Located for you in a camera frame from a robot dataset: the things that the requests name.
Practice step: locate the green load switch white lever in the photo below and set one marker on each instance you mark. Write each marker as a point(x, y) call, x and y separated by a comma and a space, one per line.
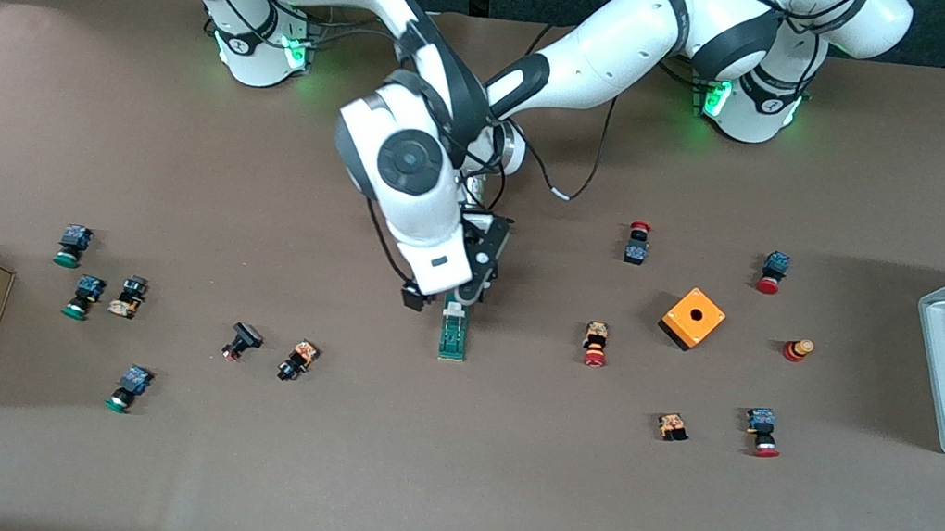
point(452, 337)

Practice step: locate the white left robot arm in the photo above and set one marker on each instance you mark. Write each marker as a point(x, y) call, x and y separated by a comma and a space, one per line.
point(617, 53)

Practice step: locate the black button orange contact block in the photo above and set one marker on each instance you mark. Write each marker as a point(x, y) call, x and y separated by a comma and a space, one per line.
point(132, 290)
point(300, 357)

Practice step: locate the red button orange contact block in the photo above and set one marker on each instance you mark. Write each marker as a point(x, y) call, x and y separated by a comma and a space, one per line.
point(597, 336)

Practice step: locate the black red pushbutton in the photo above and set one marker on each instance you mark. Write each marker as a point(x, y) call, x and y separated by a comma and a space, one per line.
point(245, 335)

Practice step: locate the green button blue contact block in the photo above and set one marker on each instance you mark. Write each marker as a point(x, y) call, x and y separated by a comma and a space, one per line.
point(90, 288)
point(76, 236)
point(134, 381)

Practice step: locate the red orange button head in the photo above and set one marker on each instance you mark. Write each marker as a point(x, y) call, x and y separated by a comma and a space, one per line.
point(795, 350)

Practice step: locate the orange button enclosure box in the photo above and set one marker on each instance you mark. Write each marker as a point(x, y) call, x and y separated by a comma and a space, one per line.
point(679, 322)

